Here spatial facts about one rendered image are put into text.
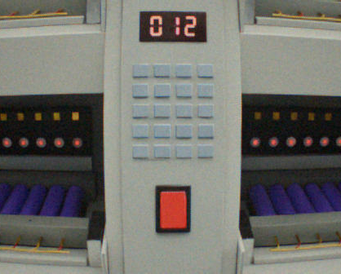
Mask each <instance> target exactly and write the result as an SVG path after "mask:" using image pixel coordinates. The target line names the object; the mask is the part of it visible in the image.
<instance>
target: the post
mask: <svg viewBox="0 0 341 274"><path fill-rule="evenodd" d="M122 8H123V0H106V16H105V54H104V194H105V201H106V228H107V249H108V274H125V273H124V249H123V221H122V170H121V63H122ZM223 11H224V66H225V92H224V105H225V165H224V218H223V246H222V271H221V274H237V251H238V230H239V205H240V181H241V51H240V29H239V16H240V14H239V0H223Z"/></svg>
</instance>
